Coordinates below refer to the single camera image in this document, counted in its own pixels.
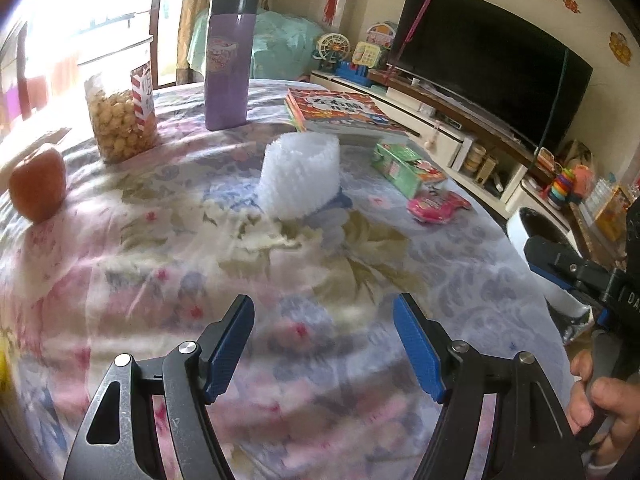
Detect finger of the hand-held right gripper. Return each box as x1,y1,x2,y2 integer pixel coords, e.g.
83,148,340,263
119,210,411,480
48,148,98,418
524,236,615,307

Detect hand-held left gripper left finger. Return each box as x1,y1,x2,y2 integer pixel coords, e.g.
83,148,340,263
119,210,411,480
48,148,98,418
62,294,256,480

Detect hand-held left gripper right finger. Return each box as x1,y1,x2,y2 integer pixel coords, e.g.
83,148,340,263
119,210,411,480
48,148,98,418
392,292,588,480

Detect white foam fruit net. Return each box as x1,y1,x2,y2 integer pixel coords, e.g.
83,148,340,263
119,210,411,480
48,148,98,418
257,132,342,220

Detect person's right hand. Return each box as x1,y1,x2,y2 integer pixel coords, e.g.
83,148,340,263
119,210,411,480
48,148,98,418
569,349,640,468

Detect pink toy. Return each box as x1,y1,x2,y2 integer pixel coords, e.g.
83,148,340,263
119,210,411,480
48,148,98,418
572,165,596,201

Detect pink toy packet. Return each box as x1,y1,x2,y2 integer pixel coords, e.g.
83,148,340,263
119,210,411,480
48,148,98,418
407,190,473,224

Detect white television cabinet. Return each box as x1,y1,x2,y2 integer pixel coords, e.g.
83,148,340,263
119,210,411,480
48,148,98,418
310,70,591,241

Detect green cardboard box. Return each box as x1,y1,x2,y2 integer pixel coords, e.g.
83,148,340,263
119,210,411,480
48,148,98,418
371,142,447,199

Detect black flat television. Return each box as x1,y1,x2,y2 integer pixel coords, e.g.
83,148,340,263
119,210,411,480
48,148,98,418
387,0,593,153

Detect red cover picture book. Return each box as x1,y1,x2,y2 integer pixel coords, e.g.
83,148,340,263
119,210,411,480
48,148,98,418
284,87,418,143

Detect red apple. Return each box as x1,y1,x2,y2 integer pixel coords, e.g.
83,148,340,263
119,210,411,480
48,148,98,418
9,144,67,223

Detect blue toy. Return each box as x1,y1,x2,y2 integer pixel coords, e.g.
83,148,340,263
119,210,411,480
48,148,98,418
335,60,371,84

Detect purple thermos bottle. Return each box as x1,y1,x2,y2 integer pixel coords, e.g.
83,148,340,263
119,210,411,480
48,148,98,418
204,0,260,132

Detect pink ribbon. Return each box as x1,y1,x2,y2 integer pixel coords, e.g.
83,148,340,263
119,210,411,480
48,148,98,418
409,0,437,47

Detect toy house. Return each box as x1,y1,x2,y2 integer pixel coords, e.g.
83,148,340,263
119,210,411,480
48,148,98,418
365,22,399,52

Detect white ferris wheel toy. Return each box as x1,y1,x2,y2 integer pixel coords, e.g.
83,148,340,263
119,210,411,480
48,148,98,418
316,33,351,74

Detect teal plastic covered furniture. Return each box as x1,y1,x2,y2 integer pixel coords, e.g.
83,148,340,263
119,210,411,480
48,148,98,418
190,7,331,83

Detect sliding glass door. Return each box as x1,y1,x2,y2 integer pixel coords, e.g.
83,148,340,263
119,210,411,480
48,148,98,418
0,0,191,126

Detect rainbow stacking ring toy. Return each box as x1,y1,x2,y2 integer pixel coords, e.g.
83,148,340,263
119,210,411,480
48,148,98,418
547,167,576,206

